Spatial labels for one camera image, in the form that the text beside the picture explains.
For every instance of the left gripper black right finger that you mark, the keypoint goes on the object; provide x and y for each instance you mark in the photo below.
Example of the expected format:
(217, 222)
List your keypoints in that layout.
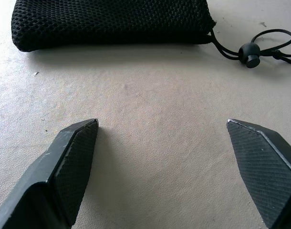
(267, 167)

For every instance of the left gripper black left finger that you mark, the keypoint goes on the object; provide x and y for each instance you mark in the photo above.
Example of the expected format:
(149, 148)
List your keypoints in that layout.
(40, 181)

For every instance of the black mesh drawstring pouch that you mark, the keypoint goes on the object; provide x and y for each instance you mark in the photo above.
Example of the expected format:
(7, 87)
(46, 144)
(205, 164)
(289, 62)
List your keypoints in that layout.
(112, 21)

